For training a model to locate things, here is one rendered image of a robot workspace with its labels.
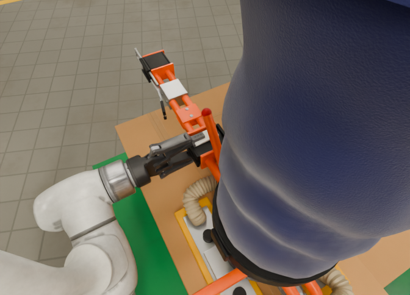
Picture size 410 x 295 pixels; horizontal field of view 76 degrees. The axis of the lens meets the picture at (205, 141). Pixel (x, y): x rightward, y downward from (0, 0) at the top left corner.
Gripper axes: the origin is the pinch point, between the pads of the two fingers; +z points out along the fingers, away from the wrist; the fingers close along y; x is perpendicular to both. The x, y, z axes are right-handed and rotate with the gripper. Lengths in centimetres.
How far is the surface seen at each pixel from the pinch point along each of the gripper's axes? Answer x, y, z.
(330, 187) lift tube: 32, -42, -8
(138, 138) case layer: -50, 53, -12
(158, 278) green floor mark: 4, 107, -32
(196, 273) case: 24.7, 12.6, -15.8
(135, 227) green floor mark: -29, 107, -34
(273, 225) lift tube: 30.8, -31.8, -9.1
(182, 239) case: 16.2, 12.6, -15.4
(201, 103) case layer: -56, 53, 27
